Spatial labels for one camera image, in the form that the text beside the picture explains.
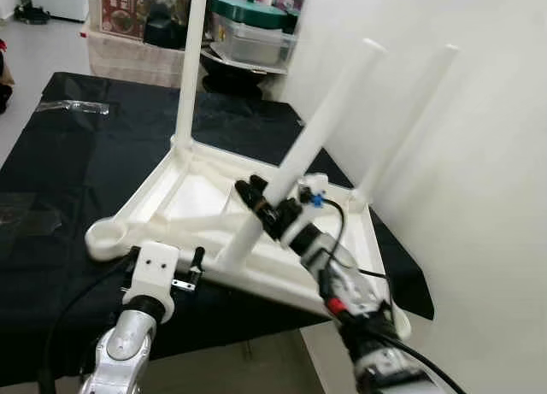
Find white plastic table top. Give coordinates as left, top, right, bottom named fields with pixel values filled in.
left=85, top=138, right=413, bottom=342

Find black wok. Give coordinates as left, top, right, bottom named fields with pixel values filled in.
left=198, top=50, right=287, bottom=96

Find clear plastic storage box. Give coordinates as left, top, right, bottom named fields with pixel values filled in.
left=214, top=20, right=300, bottom=68

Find black tablecloth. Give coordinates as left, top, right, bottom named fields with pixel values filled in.
left=0, top=72, right=435, bottom=386

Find clear tape patch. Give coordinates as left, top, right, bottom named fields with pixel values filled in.
left=38, top=101, right=110, bottom=115
left=0, top=197, right=62, bottom=239

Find green pot with lid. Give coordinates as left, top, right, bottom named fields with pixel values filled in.
left=209, top=0, right=291, bottom=29

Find beige cloth covered bench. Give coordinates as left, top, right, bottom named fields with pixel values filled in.
left=81, top=22, right=193, bottom=89

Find black bag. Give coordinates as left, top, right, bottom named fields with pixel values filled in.
left=141, top=0, right=193, bottom=49

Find red printed carton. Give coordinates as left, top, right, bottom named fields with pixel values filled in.
left=98, top=0, right=155, bottom=40

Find black folding chair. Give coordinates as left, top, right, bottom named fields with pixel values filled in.
left=0, top=56, right=15, bottom=115

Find dark green slippers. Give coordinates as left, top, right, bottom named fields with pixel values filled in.
left=13, top=5, right=52, bottom=26

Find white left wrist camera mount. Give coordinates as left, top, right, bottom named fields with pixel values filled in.
left=128, top=242, right=180, bottom=320

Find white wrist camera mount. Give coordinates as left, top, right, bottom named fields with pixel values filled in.
left=128, top=242, right=180, bottom=320
left=295, top=173, right=330, bottom=211

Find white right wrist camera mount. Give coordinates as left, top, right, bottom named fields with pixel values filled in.
left=295, top=173, right=330, bottom=211

